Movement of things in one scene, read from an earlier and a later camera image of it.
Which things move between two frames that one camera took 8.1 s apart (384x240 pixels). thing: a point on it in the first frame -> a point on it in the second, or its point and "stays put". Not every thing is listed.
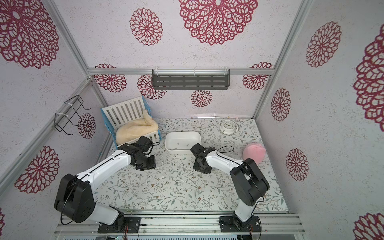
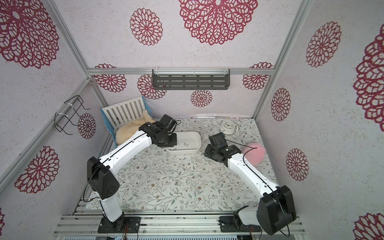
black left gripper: x=152 y=164 -> x=173 y=143
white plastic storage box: x=181 y=142 stays put
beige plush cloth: x=133 y=128 stays put
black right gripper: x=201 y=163 -> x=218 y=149
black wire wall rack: x=62 y=118 stays put
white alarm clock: x=229 y=127 stays put
